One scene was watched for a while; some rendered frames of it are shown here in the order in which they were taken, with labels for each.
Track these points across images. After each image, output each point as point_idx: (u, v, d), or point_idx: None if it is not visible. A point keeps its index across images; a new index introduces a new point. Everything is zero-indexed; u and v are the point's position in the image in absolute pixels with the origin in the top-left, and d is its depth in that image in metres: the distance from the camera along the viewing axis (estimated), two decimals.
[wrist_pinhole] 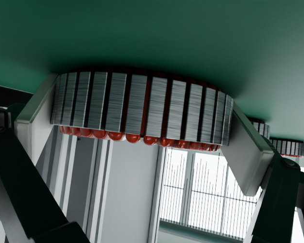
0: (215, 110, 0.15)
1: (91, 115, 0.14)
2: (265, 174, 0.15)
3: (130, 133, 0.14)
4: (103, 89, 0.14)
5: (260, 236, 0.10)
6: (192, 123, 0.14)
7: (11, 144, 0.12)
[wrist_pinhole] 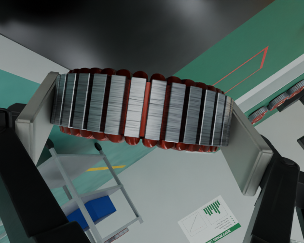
0: (214, 112, 0.15)
1: (91, 117, 0.14)
2: (264, 174, 0.15)
3: (129, 136, 0.14)
4: (102, 92, 0.14)
5: (260, 236, 0.10)
6: (191, 126, 0.14)
7: (12, 143, 0.12)
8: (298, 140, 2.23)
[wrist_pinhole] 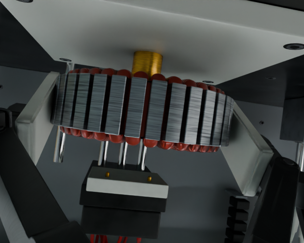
0: (215, 112, 0.15)
1: (91, 118, 0.14)
2: (264, 174, 0.15)
3: (130, 136, 0.14)
4: (102, 92, 0.14)
5: (260, 236, 0.10)
6: (191, 126, 0.14)
7: (12, 143, 0.12)
8: None
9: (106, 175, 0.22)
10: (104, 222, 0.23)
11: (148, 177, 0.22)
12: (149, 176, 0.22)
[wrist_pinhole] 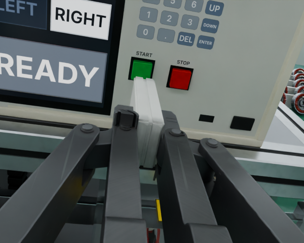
0: None
1: None
2: (158, 145, 0.16)
3: None
4: None
5: (190, 219, 0.10)
6: None
7: (130, 141, 0.14)
8: None
9: None
10: None
11: None
12: None
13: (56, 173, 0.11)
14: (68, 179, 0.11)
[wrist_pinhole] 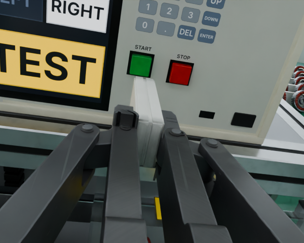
0: None
1: None
2: (158, 145, 0.16)
3: None
4: None
5: (190, 219, 0.10)
6: None
7: (130, 141, 0.14)
8: None
9: None
10: None
11: None
12: None
13: (56, 173, 0.11)
14: (68, 179, 0.11)
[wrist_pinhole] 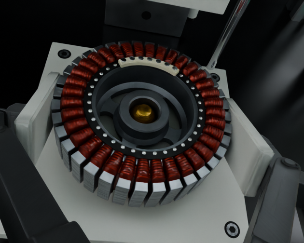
0: (80, 176, 0.17)
1: (191, 186, 0.16)
2: (265, 174, 0.15)
3: (160, 185, 0.15)
4: (179, 196, 0.17)
5: (260, 236, 0.10)
6: (104, 187, 0.16)
7: (11, 144, 0.12)
8: None
9: None
10: None
11: None
12: None
13: None
14: None
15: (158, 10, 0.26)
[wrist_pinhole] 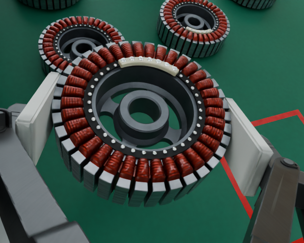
0: (81, 176, 0.17)
1: (191, 185, 0.16)
2: (264, 174, 0.15)
3: (160, 184, 0.15)
4: (179, 195, 0.17)
5: (260, 236, 0.10)
6: (104, 187, 0.16)
7: (12, 144, 0.12)
8: None
9: None
10: None
11: None
12: None
13: None
14: None
15: None
